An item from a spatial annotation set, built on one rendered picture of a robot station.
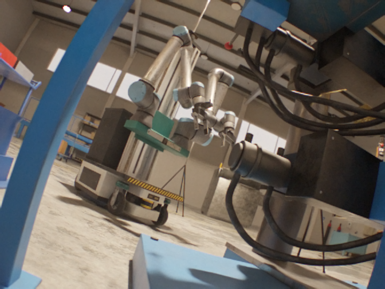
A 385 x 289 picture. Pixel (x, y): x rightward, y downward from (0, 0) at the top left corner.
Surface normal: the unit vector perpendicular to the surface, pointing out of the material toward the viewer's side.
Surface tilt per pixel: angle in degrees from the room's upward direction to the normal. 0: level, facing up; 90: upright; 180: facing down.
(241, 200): 90
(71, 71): 90
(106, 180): 90
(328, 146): 90
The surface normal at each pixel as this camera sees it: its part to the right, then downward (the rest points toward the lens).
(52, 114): 0.22, -0.12
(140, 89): -0.26, -0.20
